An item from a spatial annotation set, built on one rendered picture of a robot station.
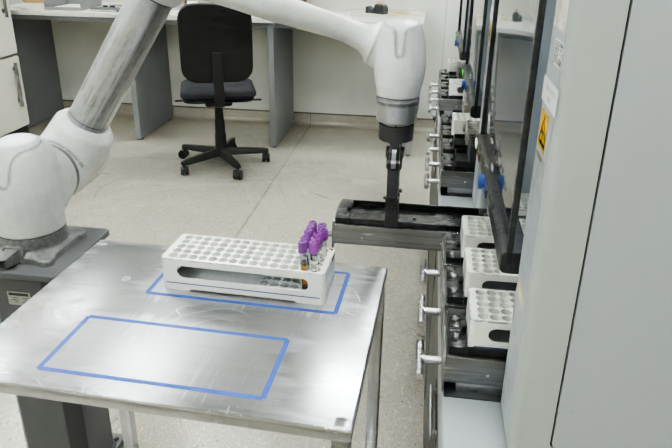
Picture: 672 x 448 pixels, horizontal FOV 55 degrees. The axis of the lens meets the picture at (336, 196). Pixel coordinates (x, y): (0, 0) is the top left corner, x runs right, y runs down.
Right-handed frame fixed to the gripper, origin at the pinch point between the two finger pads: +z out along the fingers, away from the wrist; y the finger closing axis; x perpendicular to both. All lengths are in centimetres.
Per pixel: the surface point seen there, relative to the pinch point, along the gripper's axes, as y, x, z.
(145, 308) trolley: -45, 39, 2
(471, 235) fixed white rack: -15.7, -16.6, -2.3
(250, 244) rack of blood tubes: -30.3, 24.4, -3.9
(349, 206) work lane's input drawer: 3.8, 10.1, 1.6
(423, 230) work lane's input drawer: -2.1, -7.3, 3.6
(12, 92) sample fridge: 262, 272, 45
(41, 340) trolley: -56, 51, 3
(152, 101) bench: 314, 196, 60
